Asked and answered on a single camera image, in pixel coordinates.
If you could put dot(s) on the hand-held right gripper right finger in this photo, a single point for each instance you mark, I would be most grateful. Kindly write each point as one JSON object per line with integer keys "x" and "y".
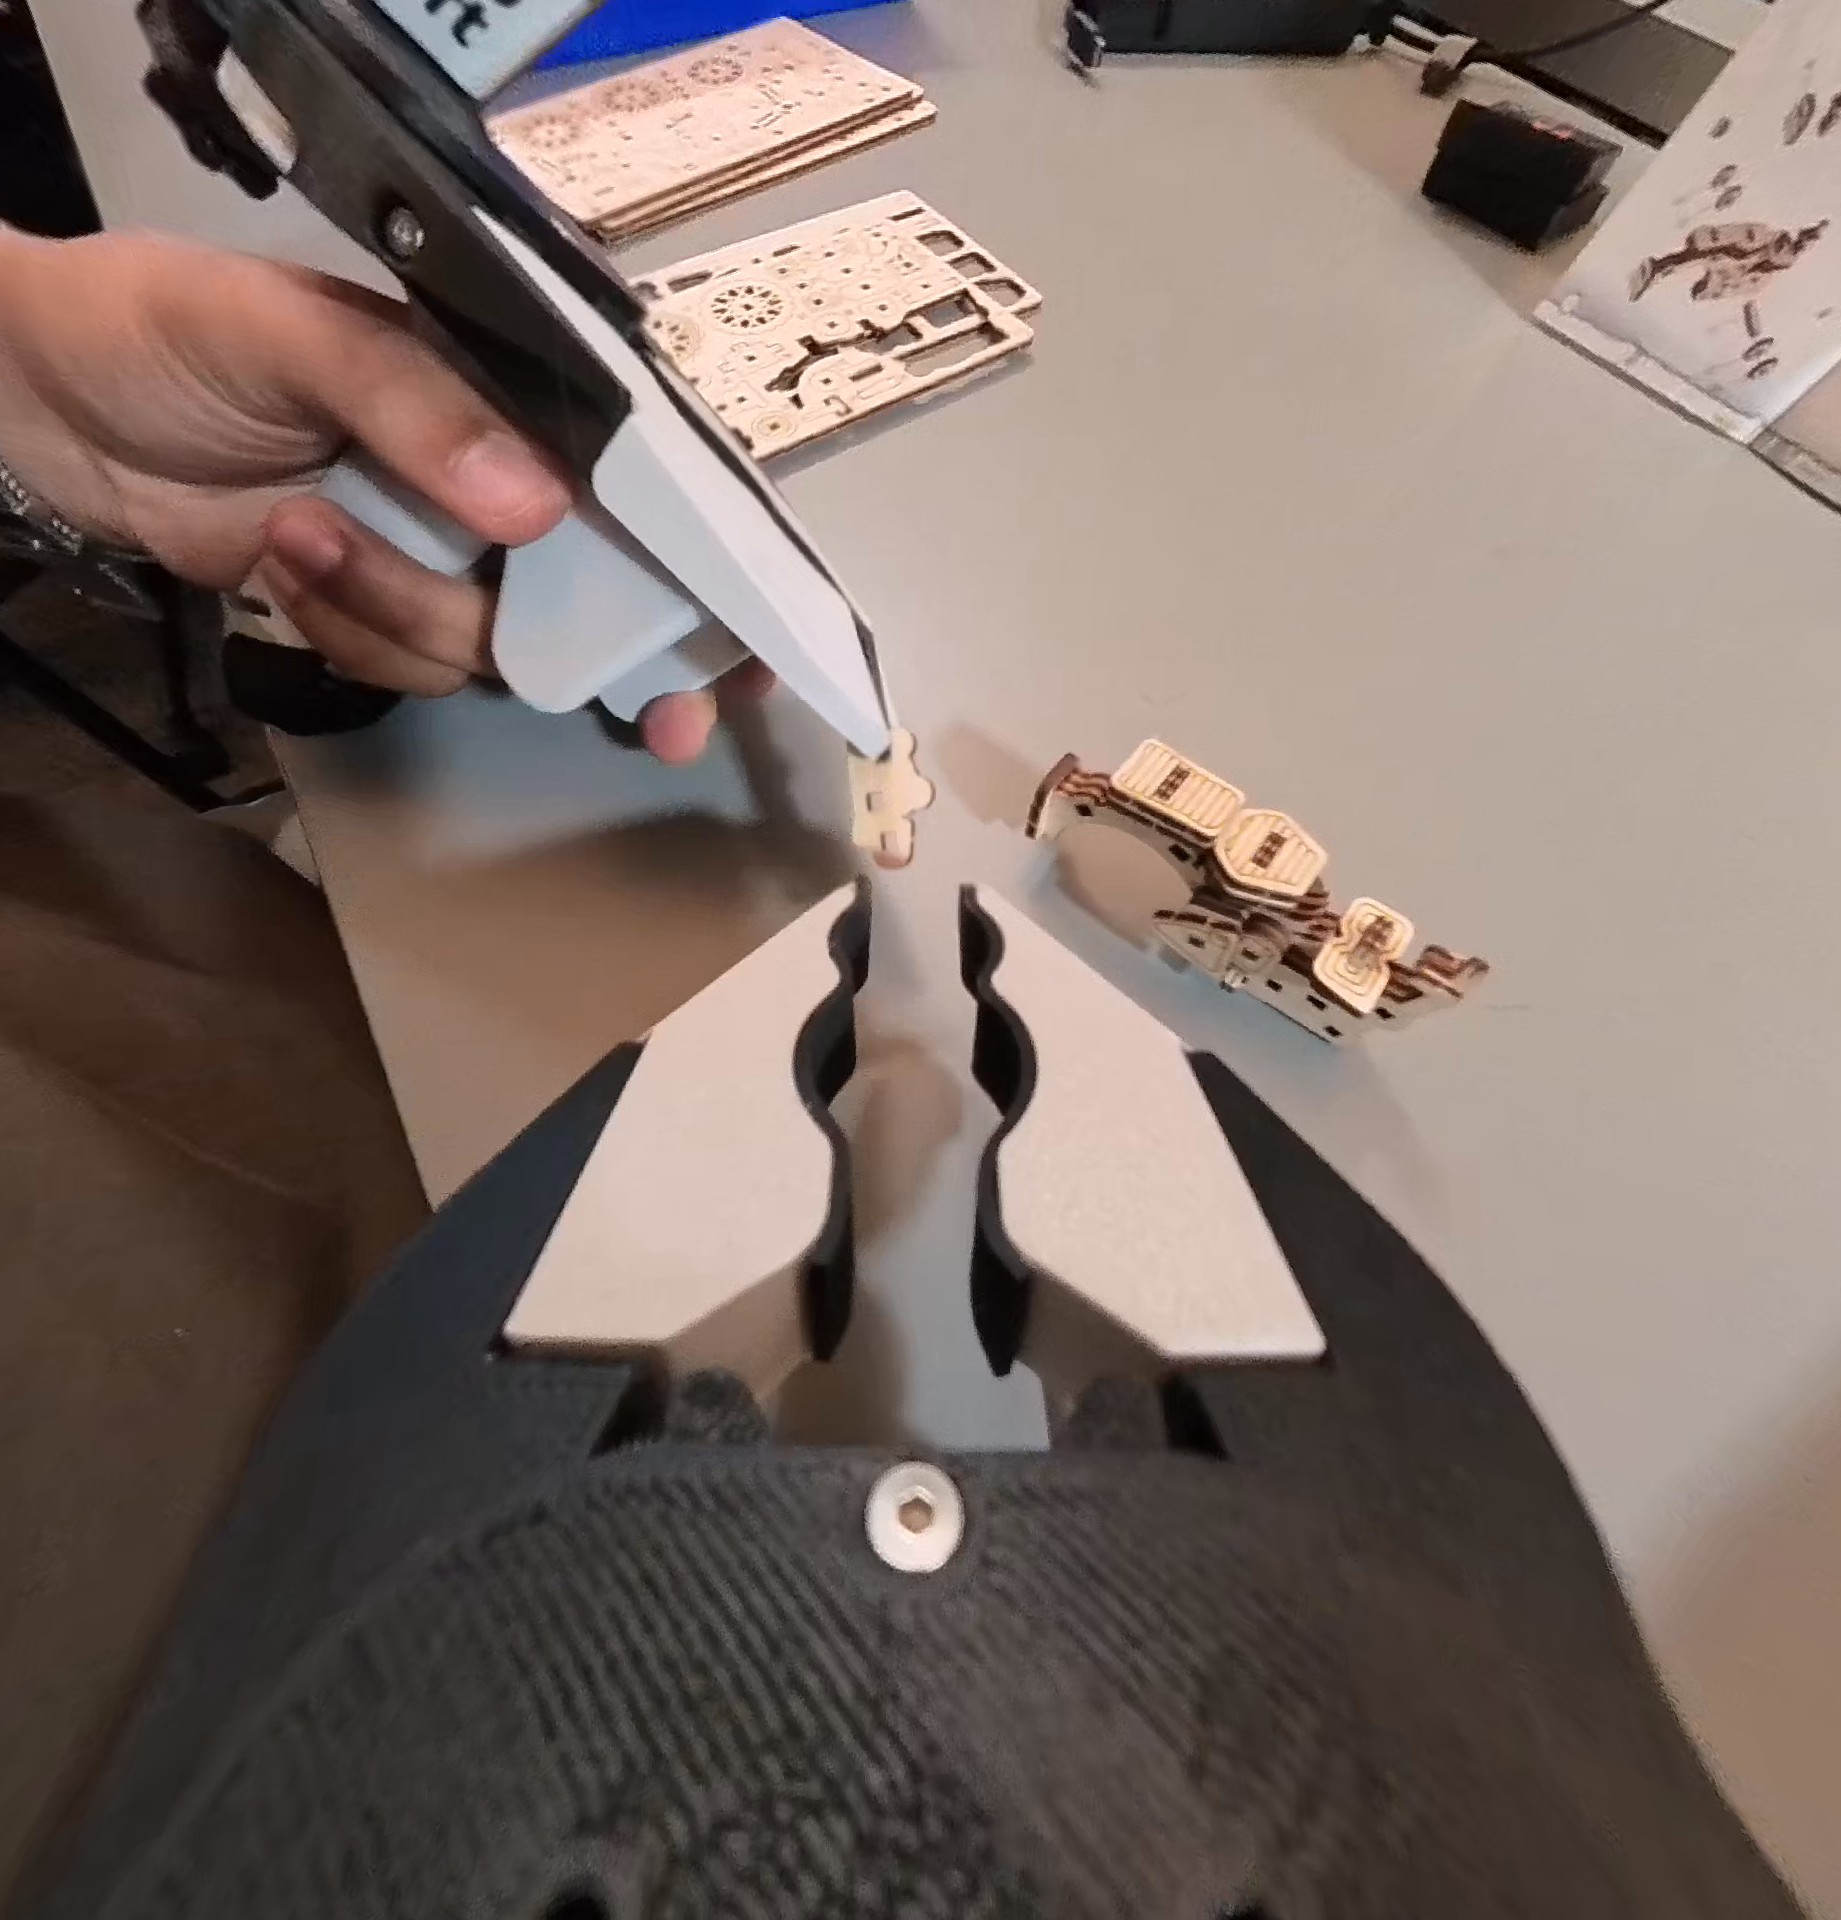
{"x": 1143, "y": 1202}

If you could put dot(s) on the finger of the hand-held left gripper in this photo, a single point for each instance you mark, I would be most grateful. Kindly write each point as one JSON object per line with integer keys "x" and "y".
{"x": 723, "y": 572}

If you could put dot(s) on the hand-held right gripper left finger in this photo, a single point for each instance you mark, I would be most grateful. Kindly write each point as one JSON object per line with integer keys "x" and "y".
{"x": 679, "y": 1185}

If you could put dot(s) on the small wooden puzzle piece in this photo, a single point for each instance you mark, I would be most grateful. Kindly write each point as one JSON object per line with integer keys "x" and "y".
{"x": 884, "y": 803}

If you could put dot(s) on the laser-cut wooden puzzle sheet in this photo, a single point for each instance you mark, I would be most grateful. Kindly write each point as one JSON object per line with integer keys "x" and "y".
{"x": 800, "y": 412}
{"x": 859, "y": 258}

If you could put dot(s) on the person's left hand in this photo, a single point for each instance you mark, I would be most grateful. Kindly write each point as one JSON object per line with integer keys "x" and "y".
{"x": 154, "y": 375}

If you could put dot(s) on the stack of wooden puzzle sheets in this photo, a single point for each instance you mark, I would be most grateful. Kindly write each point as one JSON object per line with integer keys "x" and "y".
{"x": 712, "y": 134}

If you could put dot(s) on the large blue bin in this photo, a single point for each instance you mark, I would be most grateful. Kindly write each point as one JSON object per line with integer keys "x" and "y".
{"x": 712, "y": 25}

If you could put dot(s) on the wooden robot model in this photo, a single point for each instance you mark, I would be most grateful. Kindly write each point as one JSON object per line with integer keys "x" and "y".
{"x": 1266, "y": 863}

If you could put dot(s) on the person's olive brown clothing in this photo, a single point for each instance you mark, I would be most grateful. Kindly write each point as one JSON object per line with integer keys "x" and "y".
{"x": 142, "y": 1202}

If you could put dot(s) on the black chair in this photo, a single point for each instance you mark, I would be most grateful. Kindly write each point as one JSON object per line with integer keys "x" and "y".
{"x": 184, "y": 748}

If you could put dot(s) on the small black device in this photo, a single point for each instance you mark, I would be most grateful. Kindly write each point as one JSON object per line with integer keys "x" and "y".
{"x": 1511, "y": 172}

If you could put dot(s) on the illustrated instruction booklet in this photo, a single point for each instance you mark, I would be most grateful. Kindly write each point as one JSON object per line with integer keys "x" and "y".
{"x": 1731, "y": 226}

